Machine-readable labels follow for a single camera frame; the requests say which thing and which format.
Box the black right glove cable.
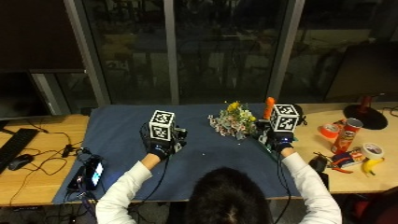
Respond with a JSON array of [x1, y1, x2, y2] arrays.
[[272, 150, 294, 224]]

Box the red chair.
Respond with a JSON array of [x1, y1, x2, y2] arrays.
[[350, 186, 398, 224]]

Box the smartphone with lit screen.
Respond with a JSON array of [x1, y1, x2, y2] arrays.
[[84, 154, 105, 191]]

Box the colourful snack packet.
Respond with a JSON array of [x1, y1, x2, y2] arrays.
[[332, 148, 369, 169]]

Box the black desk cable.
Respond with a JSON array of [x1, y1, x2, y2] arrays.
[[8, 119, 85, 206]]

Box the orange-handled pliers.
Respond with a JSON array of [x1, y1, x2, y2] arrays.
[[329, 155, 356, 175]]

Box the grey window post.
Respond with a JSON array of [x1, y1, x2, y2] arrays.
[[266, 0, 308, 101], [161, 0, 180, 105], [63, 0, 112, 107]]

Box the orange tape roll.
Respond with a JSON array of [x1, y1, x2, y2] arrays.
[[318, 122, 342, 140]]

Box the blue table cloth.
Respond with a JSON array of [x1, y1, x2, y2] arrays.
[[51, 104, 309, 205]]

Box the person's left hand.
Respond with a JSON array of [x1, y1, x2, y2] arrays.
[[141, 122, 189, 161]]

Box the black keyboard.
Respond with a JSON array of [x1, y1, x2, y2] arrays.
[[0, 127, 42, 174]]

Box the mixed flower bouquet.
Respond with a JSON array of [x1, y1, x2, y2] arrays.
[[207, 100, 258, 141]]

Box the small black pouch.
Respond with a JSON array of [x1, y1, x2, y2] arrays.
[[308, 154, 330, 174]]

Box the white marker cube right glove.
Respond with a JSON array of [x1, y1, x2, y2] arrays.
[[269, 104, 301, 133]]

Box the dark monitor with red stand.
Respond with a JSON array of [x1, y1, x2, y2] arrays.
[[324, 42, 398, 131]]

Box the person's right hand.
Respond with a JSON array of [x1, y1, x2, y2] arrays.
[[255, 119, 298, 153]]

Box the white marker cube glove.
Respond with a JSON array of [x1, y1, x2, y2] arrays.
[[148, 109, 177, 142], [269, 104, 301, 133]]

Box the black left glove cable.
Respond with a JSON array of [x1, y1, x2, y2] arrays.
[[135, 154, 172, 208]]

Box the black glove cable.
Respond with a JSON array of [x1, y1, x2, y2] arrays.
[[135, 154, 172, 208], [272, 150, 294, 224]]

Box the yellow banana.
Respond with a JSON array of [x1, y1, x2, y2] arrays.
[[361, 157, 388, 177]]

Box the white tape roll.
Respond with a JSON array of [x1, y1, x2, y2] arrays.
[[360, 142, 386, 161]]

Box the black battery pack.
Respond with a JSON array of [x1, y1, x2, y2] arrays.
[[67, 165, 87, 191]]

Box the white marker cube left glove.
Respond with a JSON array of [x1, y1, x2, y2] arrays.
[[148, 109, 177, 142]]

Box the black computer monitor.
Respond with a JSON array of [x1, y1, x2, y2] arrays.
[[0, 70, 52, 121]]

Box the orange tube-shaped object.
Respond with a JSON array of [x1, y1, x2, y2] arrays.
[[262, 96, 277, 121]]

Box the black computer mouse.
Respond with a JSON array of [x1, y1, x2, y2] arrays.
[[8, 153, 36, 172]]

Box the black strap bundle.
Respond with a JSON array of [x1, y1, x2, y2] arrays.
[[293, 104, 310, 127]]

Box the red chips can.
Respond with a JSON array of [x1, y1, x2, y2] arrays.
[[330, 118, 365, 155]]

